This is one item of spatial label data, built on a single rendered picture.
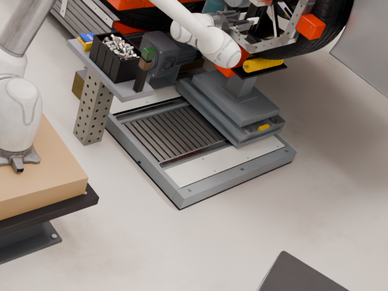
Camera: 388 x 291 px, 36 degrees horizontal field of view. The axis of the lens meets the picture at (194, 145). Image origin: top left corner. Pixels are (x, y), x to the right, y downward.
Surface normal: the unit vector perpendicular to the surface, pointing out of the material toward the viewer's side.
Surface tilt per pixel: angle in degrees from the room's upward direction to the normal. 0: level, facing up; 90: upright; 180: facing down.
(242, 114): 0
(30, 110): 74
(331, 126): 0
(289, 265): 0
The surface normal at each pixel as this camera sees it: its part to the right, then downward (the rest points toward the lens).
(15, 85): 0.49, -0.60
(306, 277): 0.30, -0.73
